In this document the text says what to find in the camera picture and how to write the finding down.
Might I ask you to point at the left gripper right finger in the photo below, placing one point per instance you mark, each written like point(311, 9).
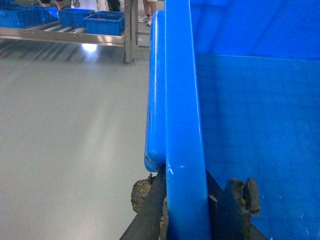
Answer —
point(231, 209)

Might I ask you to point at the large blue plastic crate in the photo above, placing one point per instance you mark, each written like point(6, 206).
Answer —
point(234, 91)

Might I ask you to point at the blue crate far left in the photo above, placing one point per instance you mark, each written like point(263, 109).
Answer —
point(22, 17)

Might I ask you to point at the blue crate on rack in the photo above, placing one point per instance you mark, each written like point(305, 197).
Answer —
point(74, 17)

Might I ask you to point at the blue crate with red items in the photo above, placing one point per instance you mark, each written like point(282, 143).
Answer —
point(111, 23)

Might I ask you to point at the person in white shoes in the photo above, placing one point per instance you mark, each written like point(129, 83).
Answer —
point(150, 7)

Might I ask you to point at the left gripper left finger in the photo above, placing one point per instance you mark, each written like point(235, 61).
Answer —
point(147, 223)

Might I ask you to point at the steel roller shelf rack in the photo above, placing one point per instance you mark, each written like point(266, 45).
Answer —
point(54, 32)

